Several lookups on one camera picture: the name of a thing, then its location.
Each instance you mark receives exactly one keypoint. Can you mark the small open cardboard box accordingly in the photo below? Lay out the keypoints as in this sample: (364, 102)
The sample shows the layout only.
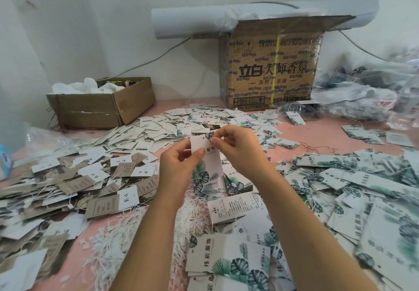
(99, 105)

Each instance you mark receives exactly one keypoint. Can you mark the heap of clear plastic bags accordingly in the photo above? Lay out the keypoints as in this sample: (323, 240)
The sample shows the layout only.
(380, 84)

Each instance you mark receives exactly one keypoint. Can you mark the clear plastic bag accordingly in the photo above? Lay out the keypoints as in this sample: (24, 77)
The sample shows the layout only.
(46, 138)

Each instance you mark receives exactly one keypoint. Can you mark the blue tissue pack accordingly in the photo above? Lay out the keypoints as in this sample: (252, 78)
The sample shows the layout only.
(4, 163)

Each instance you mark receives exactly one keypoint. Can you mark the large printed cardboard box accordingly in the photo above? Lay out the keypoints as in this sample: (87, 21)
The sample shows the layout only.
(272, 64)

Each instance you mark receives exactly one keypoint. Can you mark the person's left hand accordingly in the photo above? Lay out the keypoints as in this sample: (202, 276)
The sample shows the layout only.
(177, 169)

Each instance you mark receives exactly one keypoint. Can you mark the single white leaf print tag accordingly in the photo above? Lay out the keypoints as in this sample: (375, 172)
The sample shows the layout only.
(209, 169)

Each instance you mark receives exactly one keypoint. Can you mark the white roll in plastic wrap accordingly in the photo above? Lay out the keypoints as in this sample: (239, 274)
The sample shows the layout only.
(188, 20)

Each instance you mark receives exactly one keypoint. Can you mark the heap of small tags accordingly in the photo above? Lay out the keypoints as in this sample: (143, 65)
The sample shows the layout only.
(180, 122)

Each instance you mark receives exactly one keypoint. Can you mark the person's left forearm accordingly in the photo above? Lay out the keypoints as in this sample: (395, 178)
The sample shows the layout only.
(147, 251)

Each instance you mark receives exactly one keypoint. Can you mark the white crumpled material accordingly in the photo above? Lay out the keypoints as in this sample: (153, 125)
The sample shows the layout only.
(85, 87)

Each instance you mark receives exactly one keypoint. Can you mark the person's right hand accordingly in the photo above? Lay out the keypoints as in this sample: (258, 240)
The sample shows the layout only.
(242, 146)

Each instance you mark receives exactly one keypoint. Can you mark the pile of green leaf tags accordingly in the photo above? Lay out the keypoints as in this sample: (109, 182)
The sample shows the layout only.
(357, 199)

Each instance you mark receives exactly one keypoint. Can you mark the pile of brown white tags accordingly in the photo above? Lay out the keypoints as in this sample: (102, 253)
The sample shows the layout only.
(62, 199)

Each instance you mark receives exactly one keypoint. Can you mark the person's right forearm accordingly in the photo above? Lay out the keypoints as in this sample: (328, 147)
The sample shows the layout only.
(314, 238)

